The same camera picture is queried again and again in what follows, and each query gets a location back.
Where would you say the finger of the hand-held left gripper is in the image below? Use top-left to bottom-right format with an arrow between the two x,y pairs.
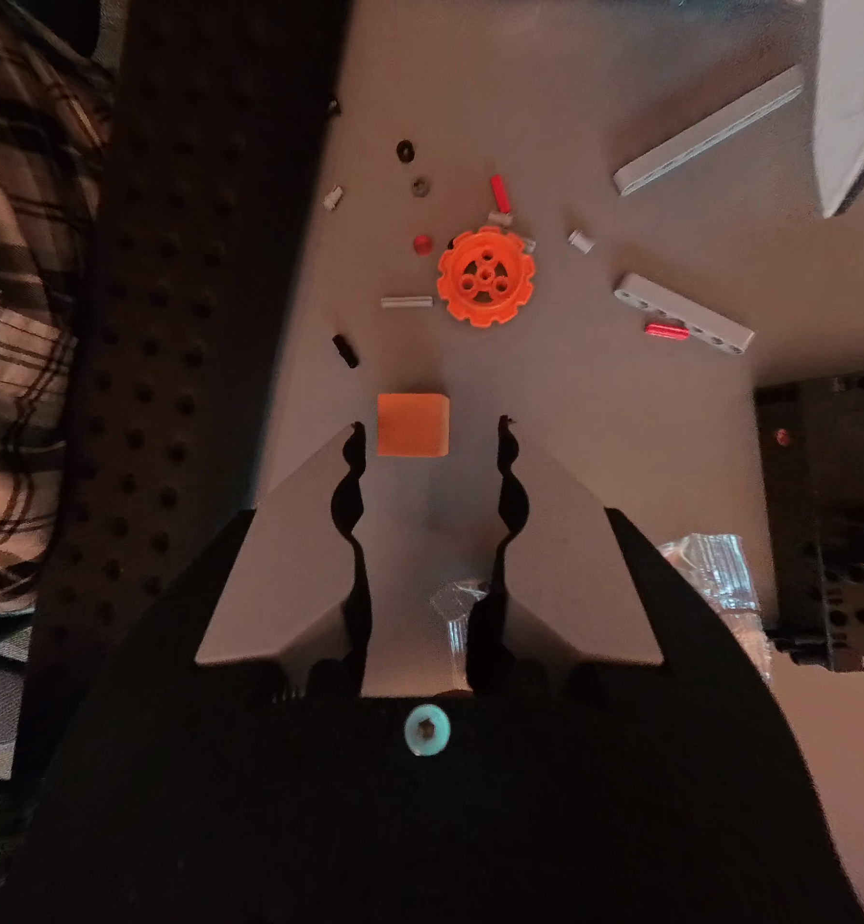
813,0 -> 864,219

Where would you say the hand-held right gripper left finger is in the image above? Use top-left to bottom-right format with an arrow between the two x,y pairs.
194,422 -> 373,697

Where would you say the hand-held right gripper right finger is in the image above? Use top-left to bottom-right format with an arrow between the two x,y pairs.
467,415 -> 666,697

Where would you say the shiny bag of black parts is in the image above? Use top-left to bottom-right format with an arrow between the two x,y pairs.
431,533 -> 774,687

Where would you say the orange foam block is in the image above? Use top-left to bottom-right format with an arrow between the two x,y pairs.
376,393 -> 451,459

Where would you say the black perforated plastic box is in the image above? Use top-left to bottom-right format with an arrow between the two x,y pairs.
755,372 -> 864,674

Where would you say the orange plastic gear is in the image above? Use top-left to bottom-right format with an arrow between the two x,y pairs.
435,225 -> 536,329

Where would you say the grey desk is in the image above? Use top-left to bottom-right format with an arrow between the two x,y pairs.
244,0 -> 864,924

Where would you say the long grey beam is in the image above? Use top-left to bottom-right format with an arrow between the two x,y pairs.
614,65 -> 806,197
614,273 -> 756,357

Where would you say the dark perforated panel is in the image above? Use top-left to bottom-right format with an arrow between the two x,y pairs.
13,0 -> 351,781

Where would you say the person's plaid shirt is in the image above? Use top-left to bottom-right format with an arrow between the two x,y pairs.
0,0 -> 115,924

